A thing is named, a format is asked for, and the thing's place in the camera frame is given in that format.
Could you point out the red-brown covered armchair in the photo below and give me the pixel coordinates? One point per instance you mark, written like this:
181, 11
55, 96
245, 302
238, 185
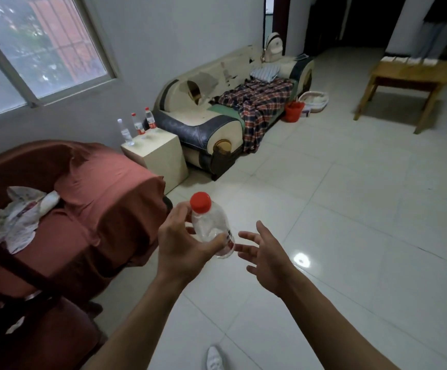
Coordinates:
104, 211

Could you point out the person's right hand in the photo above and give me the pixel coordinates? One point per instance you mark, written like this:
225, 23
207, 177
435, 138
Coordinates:
273, 265

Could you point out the beige cube side table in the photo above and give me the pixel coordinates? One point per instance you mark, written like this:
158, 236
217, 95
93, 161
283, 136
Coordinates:
158, 157

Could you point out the sliding window with grey frame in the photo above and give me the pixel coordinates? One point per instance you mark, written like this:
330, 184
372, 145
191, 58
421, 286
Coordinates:
34, 53

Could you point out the dark wooden chair frame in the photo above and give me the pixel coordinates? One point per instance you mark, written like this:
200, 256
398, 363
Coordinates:
19, 271

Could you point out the dark wooden door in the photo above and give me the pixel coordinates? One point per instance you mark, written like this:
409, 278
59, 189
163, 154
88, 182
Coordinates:
281, 23

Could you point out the hanging light clothing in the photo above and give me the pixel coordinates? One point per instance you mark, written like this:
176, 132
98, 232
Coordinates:
439, 34

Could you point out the person's left hand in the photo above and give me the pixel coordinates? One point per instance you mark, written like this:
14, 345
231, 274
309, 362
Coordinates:
177, 250

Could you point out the red-capped red-label water bottle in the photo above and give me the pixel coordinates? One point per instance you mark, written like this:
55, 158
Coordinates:
151, 119
139, 126

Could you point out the person's right forearm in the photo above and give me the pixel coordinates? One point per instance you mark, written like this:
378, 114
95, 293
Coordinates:
331, 327

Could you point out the person's right little finger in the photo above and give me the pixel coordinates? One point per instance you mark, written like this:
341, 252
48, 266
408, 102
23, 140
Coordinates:
252, 270

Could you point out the row of white items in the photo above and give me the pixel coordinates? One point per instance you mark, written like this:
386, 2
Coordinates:
408, 60

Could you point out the person's left thumb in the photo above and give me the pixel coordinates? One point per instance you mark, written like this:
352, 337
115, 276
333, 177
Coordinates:
215, 246

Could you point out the striped pillow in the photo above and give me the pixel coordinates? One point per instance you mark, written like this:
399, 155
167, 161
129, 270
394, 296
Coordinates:
265, 73

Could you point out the person's right middle finger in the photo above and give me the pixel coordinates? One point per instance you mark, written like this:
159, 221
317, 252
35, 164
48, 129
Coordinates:
245, 248

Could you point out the red plastic bucket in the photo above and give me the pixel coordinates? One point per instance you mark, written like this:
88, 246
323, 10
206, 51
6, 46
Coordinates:
293, 112

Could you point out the clear red-capped plastic bottle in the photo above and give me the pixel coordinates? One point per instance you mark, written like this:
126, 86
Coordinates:
209, 223

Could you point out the white backpack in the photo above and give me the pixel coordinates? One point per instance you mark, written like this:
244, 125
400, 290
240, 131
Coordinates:
273, 48

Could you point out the clear white-capped plastic bottle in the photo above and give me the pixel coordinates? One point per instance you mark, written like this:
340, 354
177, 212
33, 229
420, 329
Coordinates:
126, 134

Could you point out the red and blue plaid blanket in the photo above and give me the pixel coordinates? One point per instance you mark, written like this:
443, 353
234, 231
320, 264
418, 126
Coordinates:
260, 103

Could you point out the person's left forearm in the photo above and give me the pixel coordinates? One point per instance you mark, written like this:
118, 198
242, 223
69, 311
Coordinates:
138, 327

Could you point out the white printed cloth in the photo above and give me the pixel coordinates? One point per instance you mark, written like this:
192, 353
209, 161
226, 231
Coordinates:
15, 219

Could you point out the white plastic basin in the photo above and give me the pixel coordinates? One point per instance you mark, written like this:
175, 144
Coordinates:
316, 100

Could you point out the cream and black sofa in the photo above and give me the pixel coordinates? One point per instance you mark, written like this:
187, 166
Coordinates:
196, 127

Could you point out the wooden table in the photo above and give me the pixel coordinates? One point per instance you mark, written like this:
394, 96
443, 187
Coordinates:
412, 75

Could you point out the person's right thumb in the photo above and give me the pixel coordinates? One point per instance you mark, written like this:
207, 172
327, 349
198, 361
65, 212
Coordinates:
265, 231

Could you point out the green seat cushion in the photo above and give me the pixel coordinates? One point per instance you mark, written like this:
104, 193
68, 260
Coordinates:
225, 112

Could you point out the person's white shoe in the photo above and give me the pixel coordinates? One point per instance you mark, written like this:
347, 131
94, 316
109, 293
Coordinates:
214, 359

